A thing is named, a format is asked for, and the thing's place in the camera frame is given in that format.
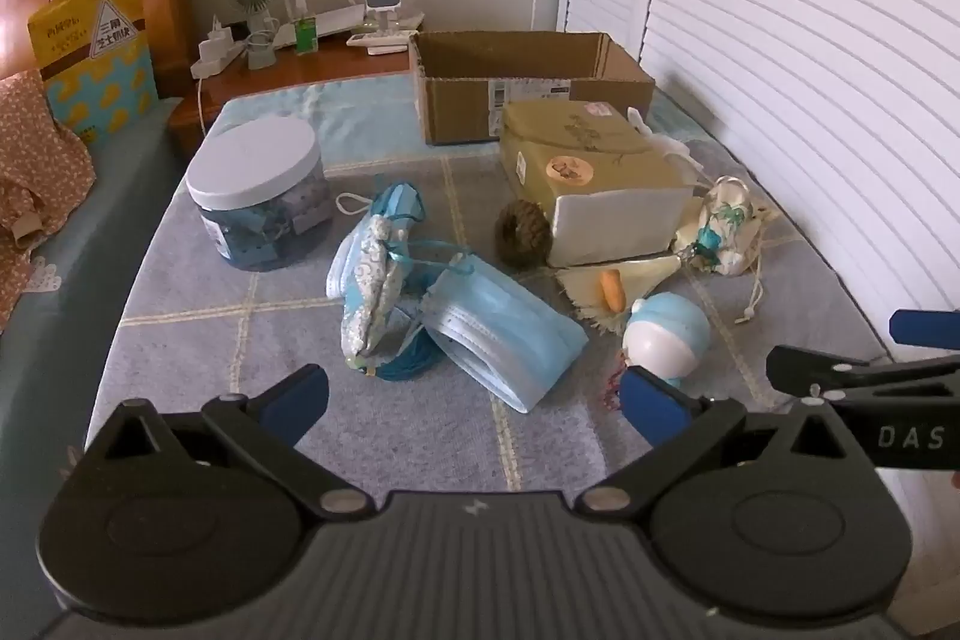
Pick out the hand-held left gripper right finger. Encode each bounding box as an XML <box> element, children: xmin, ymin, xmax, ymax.
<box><xmin>574</xmin><ymin>366</ymin><xmax>852</xmax><ymax>521</ymax></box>

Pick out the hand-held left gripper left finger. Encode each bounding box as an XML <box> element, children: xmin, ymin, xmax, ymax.
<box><xmin>97</xmin><ymin>364</ymin><xmax>376</xmax><ymax>521</ymax></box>

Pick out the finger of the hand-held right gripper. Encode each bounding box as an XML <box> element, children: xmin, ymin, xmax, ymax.
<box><xmin>889</xmin><ymin>308</ymin><xmax>960</xmax><ymax>350</ymax></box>
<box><xmin>766</xmin><ymin>346</ymin><xmax>960</xmax><ymax>402</ymax></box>

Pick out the blue white round toy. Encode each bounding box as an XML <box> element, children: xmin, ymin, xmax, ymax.
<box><xmin>621</xmin><ymin>293</ymin><xmax>711</xmax><ymax>386</ymax></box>

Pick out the pale yellow cloth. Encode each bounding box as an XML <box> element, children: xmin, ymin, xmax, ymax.
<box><xmin>555</xmin><ymin>250</ymin><xmax>683</xmax><ymax>335</ymax></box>

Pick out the blue white patterned sachet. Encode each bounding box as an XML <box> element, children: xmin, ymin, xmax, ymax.
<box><xmin>341</xmin><ymin>212</ymin><xmax>410</xmax><ymax>371</ymax></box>

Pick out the blue face mask bundle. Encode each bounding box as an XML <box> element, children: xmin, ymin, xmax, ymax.
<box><xmin>418</xmin><ymin>256</ymin><xmax>590</xmax><ymax>414</ymax></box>
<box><xmin>328</xmin><ymin>182</ymin><xmax>426</xmax><ymax>311</ymax></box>

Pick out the printed drawstring pouch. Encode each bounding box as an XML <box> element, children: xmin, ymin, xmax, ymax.
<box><xmin>675</xmin><ymin>175</ymin><xmax>766</xmax><ymax>326</ymax></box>

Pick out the brown pine cone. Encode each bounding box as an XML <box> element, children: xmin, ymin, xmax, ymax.
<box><xmin>495</xmin><ymin>199</ymin><xmax>554</xmax><ymax>270</ymax></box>

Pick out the cream plush toy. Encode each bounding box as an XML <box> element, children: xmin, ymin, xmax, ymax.
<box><xmin>626</xmin><ymin>106</ymin><xmax>710</xmax><ymax>165</ymax></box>

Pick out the brown cardboard box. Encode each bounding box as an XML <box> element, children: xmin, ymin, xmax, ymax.
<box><xmin>409</xmin><ymin>31</ymin><xmax>656</xmax><ymax>146</ymax></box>

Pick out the grey checked blanket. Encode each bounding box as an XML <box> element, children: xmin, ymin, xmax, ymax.
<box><xmin>82</xmin><ymin>141</ymin><xmax>893</xmax><ymax>498</ymax></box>

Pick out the teal bed sheet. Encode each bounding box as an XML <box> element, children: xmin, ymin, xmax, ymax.
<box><xmin>0</xmin><ymin>96</ymin><xmax>188</xmax><ymax>611</ymax></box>

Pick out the clear jar with white lid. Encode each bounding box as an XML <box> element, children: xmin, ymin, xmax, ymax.
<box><xmin>186</xmin><ymin>117</ymin><xmax>332</xmax><ymax>272</ymax></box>

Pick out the wide white louvered door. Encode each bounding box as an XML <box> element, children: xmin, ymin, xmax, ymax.
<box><xmin>637</xmin><ymin>0</ymin><xmax>960</xmax><ymax>378</ymax></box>

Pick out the gold paper gift box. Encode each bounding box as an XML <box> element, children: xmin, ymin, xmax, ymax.
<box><xmin>499</xmin><ymin>100</ymin><xmax>695</xmax><ymax>270</ymax></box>

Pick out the wooden nightstand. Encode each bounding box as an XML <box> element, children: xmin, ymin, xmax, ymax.
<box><xmin>166</xmin><ymin>29</ymin><xmax>421</xmax><ymax>139</ymax></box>

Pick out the white power strip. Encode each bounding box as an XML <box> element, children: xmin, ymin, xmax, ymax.
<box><xmin>191</xmin><ymin>14</ymin><xmax>248</xmax><ymax>80</ymax></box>

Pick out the brown dotted cloth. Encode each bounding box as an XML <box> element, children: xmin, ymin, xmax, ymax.
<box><xmin>0</xmin><ymin>68</ymin><xmax>97</xmax><ymax>326</ymax></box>

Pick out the green bottle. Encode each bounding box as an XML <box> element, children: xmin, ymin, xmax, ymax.
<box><xmin>292</xmin><ymin>0</ymin><xmax>320</xmax><ymax>55</ymax></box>

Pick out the white router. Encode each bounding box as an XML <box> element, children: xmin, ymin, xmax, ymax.
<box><xmin>274</xmin><ymin>0</ymin><xmax>368</xmax><ymax>49</ymax></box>

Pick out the yellow snack bag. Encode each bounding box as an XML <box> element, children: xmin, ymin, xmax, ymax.
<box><xmin>28</xmin><ymin>0</ymin><xmax>160</xmax><ymax>142</ymax></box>

